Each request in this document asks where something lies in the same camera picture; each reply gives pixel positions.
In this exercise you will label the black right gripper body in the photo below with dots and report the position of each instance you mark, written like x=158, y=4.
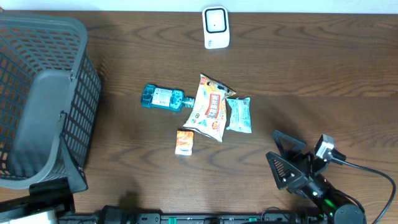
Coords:
x=317, y=185

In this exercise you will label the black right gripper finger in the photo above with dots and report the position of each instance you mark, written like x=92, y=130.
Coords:
x=286, y=174
x=288, y=146

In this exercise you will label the teal wet wipes pack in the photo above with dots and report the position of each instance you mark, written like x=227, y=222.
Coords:
x=240, y=119

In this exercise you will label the orange snack bag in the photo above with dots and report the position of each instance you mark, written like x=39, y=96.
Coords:
x=208, y=116

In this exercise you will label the small orange box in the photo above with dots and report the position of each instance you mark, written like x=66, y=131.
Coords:
x=184, y=143

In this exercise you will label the teal mouthwash bottle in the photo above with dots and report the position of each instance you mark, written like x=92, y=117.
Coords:
x=165, y=98

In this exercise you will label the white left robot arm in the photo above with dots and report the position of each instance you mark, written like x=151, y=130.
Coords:
x=47, y=202

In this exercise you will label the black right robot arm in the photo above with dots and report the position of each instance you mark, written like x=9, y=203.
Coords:
x=337, y=206

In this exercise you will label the white barcode scanner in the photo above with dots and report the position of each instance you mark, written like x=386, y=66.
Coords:
x=215, y=27

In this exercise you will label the grey plastic basket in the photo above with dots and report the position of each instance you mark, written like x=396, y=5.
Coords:
x=50, y=93

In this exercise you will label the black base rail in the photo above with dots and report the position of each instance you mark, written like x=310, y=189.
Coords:
x=115, y=215

